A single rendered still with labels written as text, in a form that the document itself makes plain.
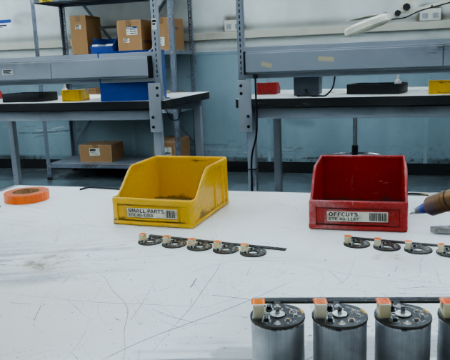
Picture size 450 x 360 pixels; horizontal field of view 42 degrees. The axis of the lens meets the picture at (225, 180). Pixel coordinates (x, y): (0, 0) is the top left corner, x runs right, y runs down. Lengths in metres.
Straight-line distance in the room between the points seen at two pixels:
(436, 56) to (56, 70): 1.75
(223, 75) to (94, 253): 4.37
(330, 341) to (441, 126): 4.49
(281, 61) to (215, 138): 2.42
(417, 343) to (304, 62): 2.37
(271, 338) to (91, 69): 2.72
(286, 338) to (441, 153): 4.52
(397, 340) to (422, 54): 2.34
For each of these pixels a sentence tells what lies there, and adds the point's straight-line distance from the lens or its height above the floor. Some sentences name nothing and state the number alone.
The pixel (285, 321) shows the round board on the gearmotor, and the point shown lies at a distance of 0.27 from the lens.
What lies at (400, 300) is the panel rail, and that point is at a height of 0.81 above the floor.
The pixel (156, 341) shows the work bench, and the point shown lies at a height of 0.75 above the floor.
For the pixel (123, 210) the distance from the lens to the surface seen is 0.67.
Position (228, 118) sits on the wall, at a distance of 4.92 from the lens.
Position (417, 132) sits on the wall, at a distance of 4.74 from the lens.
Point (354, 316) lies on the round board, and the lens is 0.28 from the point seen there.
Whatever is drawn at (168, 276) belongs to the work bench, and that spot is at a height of 0.75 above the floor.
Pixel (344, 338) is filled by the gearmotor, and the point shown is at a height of 0.81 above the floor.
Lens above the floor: 0.93
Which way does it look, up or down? 12 degrees down
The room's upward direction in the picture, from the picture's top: 2 degrees counter-clockwise
